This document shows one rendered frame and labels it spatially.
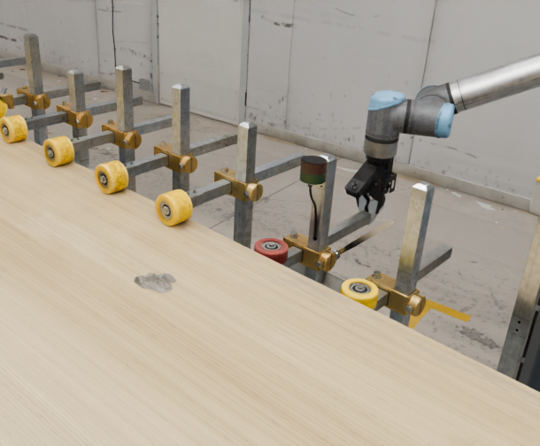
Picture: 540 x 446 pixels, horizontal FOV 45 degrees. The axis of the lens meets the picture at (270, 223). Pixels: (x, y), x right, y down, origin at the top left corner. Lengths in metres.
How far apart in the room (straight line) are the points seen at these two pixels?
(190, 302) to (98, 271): 0.23
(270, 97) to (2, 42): 3.25
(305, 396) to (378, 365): 0.16
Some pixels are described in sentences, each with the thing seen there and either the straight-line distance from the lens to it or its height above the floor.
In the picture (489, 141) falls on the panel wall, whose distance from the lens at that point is 4.23.
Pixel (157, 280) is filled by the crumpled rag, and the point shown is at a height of 0.91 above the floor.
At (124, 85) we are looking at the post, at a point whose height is 1.11.
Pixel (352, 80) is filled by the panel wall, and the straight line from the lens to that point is 4.51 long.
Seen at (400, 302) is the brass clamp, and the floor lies 0.85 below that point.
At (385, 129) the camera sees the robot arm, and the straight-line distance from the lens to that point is 1.72.
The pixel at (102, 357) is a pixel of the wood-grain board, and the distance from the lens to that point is 1.19.
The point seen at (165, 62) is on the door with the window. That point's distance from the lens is 5.52.
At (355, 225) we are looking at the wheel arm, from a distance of 1.78.
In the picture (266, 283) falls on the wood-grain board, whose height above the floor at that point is 0.90.
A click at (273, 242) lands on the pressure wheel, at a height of 0.91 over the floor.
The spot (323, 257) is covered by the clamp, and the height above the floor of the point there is 0.86.
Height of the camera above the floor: 1.64
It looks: 27 degrees down
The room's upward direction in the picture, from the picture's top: 4 degrees clockwise
